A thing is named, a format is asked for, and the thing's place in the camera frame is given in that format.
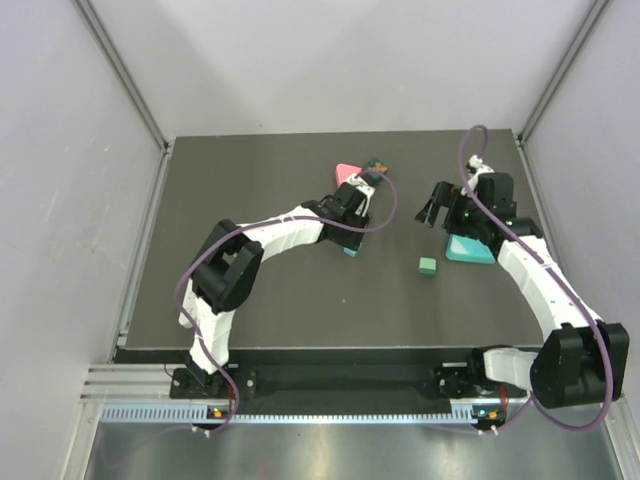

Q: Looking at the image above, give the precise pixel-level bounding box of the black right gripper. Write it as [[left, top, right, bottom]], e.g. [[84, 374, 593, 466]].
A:
[[415, 182, 487, 240]]

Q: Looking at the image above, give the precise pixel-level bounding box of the teal triangular power strip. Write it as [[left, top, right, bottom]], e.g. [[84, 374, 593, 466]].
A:
[[445, 235, 495, 265]]

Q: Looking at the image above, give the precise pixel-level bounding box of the mint green cube charger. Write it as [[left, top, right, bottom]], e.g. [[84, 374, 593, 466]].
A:
[[418, 257, 437, 277]]

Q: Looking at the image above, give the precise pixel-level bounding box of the pink triangular power strip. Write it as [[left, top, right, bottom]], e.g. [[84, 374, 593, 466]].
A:
[[334, 163, 361, 186]]

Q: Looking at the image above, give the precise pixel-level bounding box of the dark green cube adapter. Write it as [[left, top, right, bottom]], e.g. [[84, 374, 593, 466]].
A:
[[362, 157, 388, 186]]

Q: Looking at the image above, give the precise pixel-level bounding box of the white tiger cube adapter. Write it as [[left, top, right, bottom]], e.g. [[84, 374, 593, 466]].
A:
[[345, 172, 376, 199]]

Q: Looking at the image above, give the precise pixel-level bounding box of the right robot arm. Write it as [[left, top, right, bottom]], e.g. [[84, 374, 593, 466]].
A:
[[416, 173, 630, 409]]

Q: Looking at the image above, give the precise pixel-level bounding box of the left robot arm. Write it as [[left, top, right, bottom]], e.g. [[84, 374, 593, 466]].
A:
[[179, 181, 375, 397]]

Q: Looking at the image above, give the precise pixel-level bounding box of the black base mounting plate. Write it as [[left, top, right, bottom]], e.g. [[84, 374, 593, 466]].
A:
[[169, 347, 501, 414]]

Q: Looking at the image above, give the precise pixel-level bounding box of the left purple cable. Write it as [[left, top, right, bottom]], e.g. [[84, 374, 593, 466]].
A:
[[172, 169, 399, 381]]

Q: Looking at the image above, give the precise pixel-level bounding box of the purple cable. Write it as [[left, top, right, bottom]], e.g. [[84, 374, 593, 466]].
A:
[[458, 124, 615, 432], [172, 169, 399, 381]]

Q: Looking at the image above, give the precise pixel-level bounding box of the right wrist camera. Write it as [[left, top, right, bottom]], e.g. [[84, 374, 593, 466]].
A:
[[466, 155, 494, 191]]

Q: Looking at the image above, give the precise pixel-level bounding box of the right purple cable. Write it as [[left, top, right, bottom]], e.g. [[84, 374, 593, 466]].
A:
[[458, 124, 615, 432]]

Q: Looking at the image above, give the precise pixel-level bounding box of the slotted cable duct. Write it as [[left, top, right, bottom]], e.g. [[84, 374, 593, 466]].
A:
[[101, 403, 478, 425]]

